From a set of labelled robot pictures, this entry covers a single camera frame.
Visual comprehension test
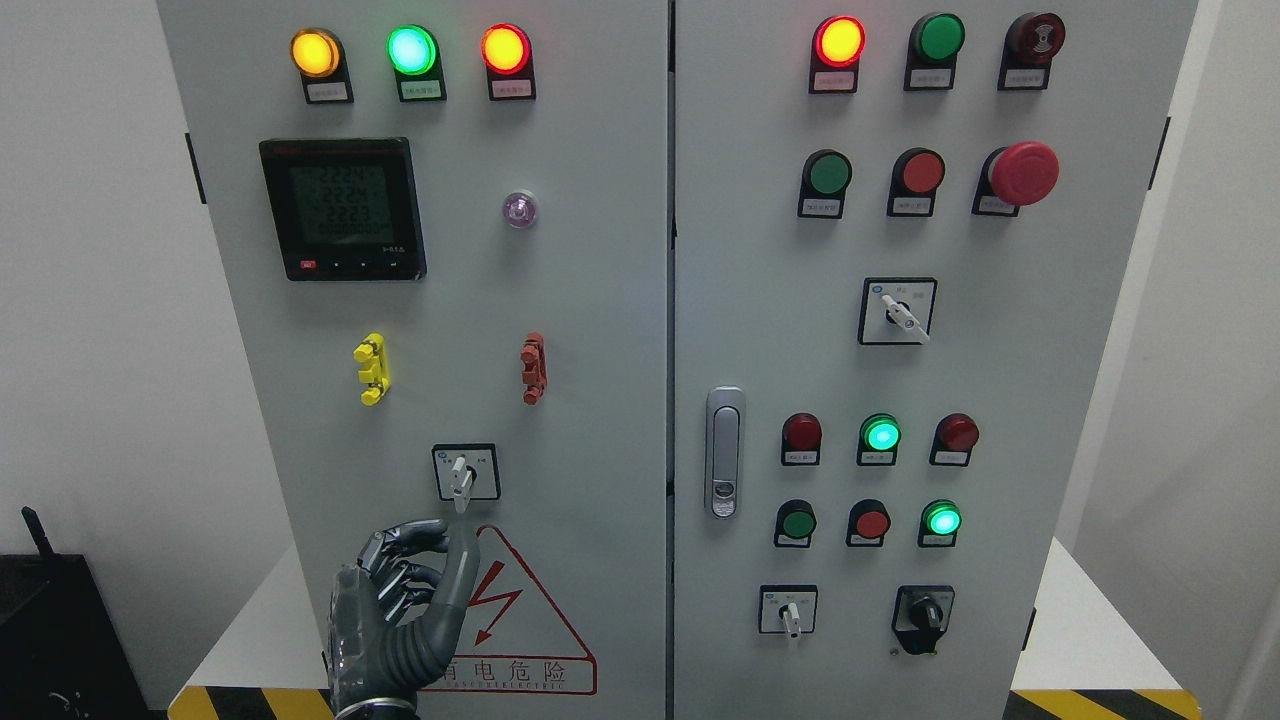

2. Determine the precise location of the grey black robotic hand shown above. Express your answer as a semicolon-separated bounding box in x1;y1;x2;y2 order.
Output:
326;512;480;715

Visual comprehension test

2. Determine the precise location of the white rotary selector switch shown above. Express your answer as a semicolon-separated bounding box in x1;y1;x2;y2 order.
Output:
858;277;938;346
756;584;819;641
431;443;502;514

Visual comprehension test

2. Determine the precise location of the yellow indicator light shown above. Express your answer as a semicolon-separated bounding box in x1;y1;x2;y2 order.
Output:
291;27;355;104

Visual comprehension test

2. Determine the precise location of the red electric hazard warning sticker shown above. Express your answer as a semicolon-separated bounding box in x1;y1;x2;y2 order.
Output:
426;524;598;696

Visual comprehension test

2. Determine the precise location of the yellow terminal connector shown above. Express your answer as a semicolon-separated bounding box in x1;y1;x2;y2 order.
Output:
352;332;392;407

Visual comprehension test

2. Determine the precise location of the black box with antenna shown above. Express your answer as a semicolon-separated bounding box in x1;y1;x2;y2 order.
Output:
1;507;152;719

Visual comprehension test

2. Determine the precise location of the red terminal connector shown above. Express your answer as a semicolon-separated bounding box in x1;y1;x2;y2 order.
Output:
520;332;548;406

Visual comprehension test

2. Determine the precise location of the small green push button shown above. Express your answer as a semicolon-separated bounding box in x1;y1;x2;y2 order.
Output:
773;498;817;548

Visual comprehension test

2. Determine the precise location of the grey left cabinet door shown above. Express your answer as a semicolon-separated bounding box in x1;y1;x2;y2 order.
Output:
157;1;669;719

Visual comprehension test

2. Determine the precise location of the grey cabinet door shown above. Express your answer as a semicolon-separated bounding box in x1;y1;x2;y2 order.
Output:
671;1;1197;719
157;1;669;719

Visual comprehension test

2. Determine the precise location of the black digital power meter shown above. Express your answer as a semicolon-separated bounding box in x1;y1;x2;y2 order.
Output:
259;137;428;282

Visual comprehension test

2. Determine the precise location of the small clear purple lamp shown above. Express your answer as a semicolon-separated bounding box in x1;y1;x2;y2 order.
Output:
502;190;538;231

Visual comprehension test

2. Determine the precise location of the dark red indicator light left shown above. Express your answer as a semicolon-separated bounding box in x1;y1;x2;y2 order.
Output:
780;413;823;468

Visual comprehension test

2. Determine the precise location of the dark red indicator light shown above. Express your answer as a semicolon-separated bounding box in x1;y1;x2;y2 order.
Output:
931;413;980;468
780;413;823;468

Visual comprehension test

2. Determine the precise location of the small red push button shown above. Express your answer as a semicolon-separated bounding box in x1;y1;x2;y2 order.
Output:
845;498;892;548

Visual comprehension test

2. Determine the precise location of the lit green indicator light middle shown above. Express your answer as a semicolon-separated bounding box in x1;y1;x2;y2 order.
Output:
855;413;901;466

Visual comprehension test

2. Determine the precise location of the lit green push button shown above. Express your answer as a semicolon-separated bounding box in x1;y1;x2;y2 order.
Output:
916;498;963;548

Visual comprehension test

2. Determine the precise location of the green indicator light top left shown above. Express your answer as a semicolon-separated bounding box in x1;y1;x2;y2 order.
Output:
387;24;447;102

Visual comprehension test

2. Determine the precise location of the dark red indicator light right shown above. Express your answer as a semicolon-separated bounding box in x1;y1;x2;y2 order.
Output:
931;413;980;468

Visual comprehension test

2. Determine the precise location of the red indicator light top left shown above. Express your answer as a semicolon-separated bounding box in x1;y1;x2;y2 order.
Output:
480;22;538;102

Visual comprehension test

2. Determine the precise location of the green push button second row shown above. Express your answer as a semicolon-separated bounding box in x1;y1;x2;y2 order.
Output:
796;149;852;220

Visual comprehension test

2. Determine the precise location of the grey right cabinet door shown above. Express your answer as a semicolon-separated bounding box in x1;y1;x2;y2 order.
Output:
671;1;1197;719

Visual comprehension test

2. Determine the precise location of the red push button second row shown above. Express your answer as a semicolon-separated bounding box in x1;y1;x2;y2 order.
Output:
886;147;946;218

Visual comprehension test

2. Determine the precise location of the white platform with hazard stripes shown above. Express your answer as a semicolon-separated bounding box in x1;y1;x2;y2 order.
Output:
166;543;1203;719

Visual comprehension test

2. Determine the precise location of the lit red indicator light right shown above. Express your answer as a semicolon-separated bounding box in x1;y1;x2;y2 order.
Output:
808;15;867;95

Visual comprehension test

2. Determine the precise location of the red emergency stop mushroom button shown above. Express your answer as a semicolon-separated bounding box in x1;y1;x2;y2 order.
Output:
972;141;1061;218

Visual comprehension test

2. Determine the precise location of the green push button top right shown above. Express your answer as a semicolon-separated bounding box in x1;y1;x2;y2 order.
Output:
902;12;966;92

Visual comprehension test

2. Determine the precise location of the dark red buzzer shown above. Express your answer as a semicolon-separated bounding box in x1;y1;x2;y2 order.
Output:
997;12;1066;92

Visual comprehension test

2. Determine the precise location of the silver cabinet door handle lock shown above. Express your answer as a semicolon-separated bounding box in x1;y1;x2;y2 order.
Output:
704;386;745;519

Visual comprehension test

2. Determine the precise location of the black rotary knob switch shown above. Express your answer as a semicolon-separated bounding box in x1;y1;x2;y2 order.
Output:
891;584;955;656

